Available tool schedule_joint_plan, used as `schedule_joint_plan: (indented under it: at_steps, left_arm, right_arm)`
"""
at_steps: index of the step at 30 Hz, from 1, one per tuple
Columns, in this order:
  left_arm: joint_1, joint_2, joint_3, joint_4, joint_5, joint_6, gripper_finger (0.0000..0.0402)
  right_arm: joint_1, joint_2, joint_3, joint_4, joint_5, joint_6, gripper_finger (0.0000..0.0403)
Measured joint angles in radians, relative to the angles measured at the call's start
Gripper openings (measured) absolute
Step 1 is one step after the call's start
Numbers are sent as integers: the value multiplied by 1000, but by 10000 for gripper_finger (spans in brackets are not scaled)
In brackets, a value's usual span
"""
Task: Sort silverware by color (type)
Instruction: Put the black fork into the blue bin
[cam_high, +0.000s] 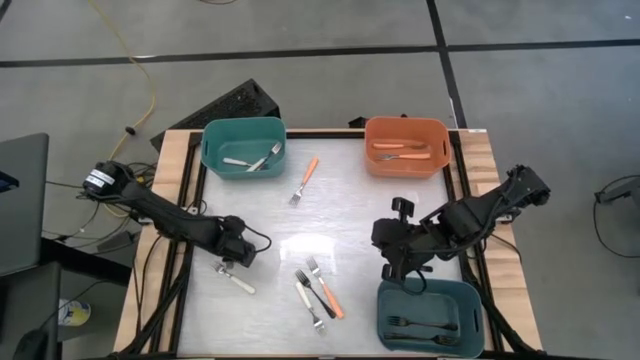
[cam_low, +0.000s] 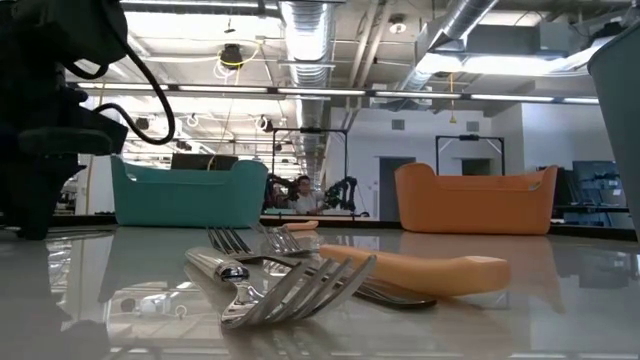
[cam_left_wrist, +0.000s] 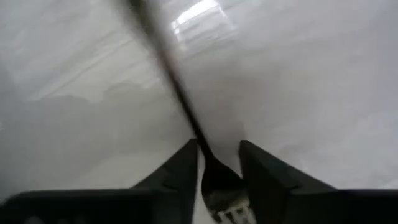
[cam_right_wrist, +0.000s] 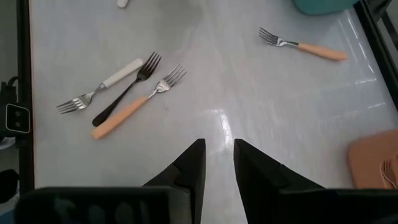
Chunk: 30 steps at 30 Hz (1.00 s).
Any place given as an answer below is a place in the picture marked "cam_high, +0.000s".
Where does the yellow cable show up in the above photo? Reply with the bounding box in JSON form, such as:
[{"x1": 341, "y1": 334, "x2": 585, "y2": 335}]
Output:
[{"x1": 87, "y1": 0, "x2": 157, "y2": 152}]

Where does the grey desk panel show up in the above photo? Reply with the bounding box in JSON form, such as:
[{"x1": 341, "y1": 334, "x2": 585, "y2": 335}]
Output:
[{"x1": 0, "y1": 132, "x2": 50, "y2": 277}]

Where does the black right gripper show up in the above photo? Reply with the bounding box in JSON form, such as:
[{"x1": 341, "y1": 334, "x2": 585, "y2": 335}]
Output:
[{"x1": 370, "y1": 214, "x2": 434, "y2": 283}]

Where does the grey chair base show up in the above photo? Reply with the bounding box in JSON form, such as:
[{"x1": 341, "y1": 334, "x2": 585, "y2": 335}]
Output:
[{"x1": 594, "y1": 175, "x2": 640, "y2": 205}]

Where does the teal plastic bin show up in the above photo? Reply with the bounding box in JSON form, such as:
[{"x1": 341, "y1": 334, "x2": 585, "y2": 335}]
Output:
[{"x1": 200, "y1": 117, "x2": 288, "y2": 181}]

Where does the black fork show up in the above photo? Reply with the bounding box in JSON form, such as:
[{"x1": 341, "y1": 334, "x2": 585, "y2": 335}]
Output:
[
  {"x1": 382, "y1": 331, "x2": 461, "y2": 347},
  {"x1": 293, "y1": 268, "x2": 338, "y2": 320},
  {"x1": 386, "y1": 314, "x2": 460, "y2": 332}
]

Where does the orange plastic bin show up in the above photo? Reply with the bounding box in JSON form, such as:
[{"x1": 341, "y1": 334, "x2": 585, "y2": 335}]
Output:
[{"x1": 363, "y1": 116, "x2": 453, "y2": 180}]

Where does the dark blue-grey plastic bin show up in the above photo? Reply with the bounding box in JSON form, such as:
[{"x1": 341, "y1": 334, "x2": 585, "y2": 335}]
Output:
[{"x1": 376, "y1": 277, "x2": 486, "y2": 359}]

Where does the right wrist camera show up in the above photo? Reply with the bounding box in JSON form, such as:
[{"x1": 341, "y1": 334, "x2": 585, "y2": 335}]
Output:
[{"x1": 391, "y1": 196, "x2": 417, "y2": 224}]

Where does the yellow and white roll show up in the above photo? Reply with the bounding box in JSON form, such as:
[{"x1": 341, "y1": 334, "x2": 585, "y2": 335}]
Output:
[{"x1": 58, "y1": 298, "x2": 93, "y2": 328}]

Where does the dark grey cabinet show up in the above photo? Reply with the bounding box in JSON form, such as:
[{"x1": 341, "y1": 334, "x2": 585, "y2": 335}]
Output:
[{"x1": 0, "y1": 262, "x2": 62, "y2": 360}]

